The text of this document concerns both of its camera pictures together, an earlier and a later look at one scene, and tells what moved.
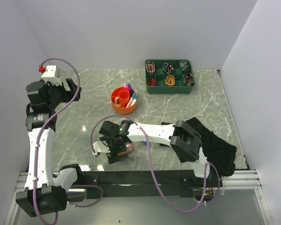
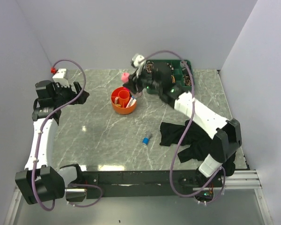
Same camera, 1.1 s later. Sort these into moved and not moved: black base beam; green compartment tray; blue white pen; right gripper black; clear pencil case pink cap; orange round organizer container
Moved: clear pencil case pink cap; right gripper black
Not moved: black base beam; orange round organizer container; green compartment tray; blue white pen
